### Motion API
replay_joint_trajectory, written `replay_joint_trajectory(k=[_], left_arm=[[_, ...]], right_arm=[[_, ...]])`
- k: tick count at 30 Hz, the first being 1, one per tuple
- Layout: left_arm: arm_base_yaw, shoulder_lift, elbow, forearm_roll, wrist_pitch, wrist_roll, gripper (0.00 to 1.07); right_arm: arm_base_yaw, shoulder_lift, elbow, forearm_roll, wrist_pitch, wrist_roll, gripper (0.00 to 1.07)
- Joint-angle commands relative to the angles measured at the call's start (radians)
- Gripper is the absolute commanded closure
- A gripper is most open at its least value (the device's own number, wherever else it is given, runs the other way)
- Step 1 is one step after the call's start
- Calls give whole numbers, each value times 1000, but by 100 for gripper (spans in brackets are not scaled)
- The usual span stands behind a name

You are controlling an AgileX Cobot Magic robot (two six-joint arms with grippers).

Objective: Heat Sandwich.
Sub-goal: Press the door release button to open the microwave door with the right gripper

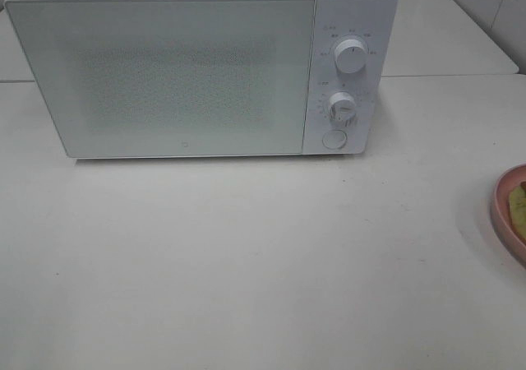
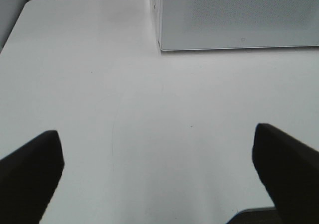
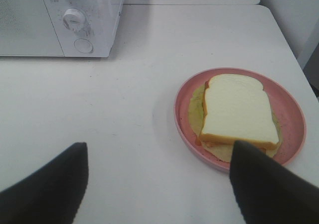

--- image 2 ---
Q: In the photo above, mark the white microwave door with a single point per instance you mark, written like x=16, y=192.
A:
x=234, y=24

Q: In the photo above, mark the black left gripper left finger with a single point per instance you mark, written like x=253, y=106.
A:
x=29, y=177

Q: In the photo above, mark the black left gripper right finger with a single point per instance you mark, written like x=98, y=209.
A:
x=289, y=170

